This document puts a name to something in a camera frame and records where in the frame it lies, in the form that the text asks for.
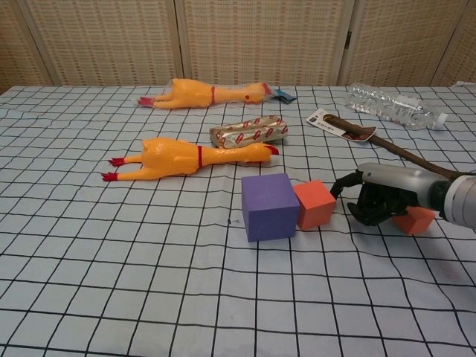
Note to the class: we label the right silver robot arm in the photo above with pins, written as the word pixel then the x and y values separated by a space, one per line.
pixel 459 201

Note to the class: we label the blue checkered tablecloth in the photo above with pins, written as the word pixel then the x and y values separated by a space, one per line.
pixel 130 267

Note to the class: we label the brown wooden spatula with card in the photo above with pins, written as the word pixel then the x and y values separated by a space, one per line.
pixel 394 148

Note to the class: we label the clear plastic water bottle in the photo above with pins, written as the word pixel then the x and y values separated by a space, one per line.
pixel 390 106

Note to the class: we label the purple foam cube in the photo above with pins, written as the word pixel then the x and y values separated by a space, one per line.
pixel 269 212

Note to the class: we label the beige woven folding screen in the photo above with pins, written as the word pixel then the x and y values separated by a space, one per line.
pixel 260 37

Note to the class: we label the large orange foam cube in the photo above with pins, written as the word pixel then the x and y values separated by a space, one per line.
pixel 316 208

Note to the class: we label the small orange foam cube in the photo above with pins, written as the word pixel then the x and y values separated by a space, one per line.
pixel 414 223

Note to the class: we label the bagged yellow rubber chicken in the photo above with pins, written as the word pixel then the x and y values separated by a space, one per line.
pixel 193 94

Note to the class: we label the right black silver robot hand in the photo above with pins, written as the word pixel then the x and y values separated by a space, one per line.
pixel 398 178

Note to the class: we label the silver red foil packet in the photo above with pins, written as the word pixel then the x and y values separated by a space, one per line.
pixel 249 132

